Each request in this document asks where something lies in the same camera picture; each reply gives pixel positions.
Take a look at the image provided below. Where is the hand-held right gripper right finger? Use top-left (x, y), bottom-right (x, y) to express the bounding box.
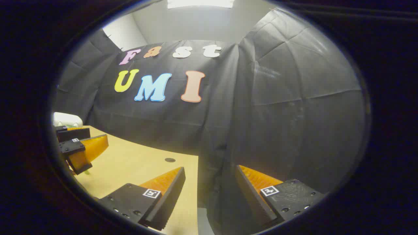
top-left (236, 165), bottom-right (325, 229)

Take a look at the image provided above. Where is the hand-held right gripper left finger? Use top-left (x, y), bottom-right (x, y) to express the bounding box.
top-left (98, 167), bottom-right (186, 231)

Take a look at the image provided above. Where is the white suitcase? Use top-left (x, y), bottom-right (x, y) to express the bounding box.
top-left (53, 112), bottom-right (83, 128)

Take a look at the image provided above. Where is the black backdrop cloth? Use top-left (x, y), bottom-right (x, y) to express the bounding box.
top-left (54, 8), bottom-right (365, 235)

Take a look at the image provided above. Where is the ceiling light panel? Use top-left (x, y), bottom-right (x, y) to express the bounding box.
top-left (167, 0), bottom-right (235, 9)

